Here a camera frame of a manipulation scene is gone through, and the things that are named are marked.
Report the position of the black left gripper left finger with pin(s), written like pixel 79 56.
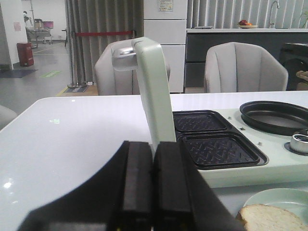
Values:
pixel 116 198

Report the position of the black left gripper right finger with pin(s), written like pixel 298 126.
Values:
pixel 183 199

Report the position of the white bread slice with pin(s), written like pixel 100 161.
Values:
pixel 259 217

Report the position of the green breakfast maker lid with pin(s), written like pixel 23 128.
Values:
pixel 147 58

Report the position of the green breakfast maker base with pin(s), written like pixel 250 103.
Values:
pixel 228 153

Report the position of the light green round plate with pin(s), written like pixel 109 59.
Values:
pixel 295 201

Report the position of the left beige armchair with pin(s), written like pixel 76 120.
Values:
pixel 111 81

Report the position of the beige armchair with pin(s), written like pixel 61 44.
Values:
pixel 111 81
pixel 242 67

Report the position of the red belt stanchion barrier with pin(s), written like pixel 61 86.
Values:
pixel 76 80

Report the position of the black round frying pan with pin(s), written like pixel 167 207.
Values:
pixel 275 117

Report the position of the left silver control knob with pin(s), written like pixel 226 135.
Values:
pixel 299 143

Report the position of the right beige armchair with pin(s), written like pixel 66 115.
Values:
pixel 242 67

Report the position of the dark kitchen counter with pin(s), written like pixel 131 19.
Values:
pixel 198 41

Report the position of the red trash bin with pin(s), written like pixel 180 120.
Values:
pixel 25 54

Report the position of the white refrigerator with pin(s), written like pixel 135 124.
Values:
pixel 165 22

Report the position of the dark appliance at right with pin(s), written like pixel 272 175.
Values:
pixel 294 57

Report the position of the fruit bowl on counter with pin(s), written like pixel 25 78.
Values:
pixel 244 24

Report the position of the silver faucet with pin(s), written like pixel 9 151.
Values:
pixel 273 13

